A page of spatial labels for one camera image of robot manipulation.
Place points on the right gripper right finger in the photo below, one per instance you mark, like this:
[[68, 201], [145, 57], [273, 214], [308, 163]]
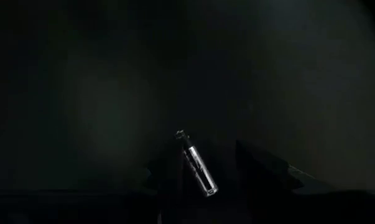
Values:
[[255, 177]]

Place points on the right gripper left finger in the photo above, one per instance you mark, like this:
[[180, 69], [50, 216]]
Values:
[[170, 180]]

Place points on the silver AA battery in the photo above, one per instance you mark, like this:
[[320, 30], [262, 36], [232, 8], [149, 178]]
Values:
[[199, 168]]

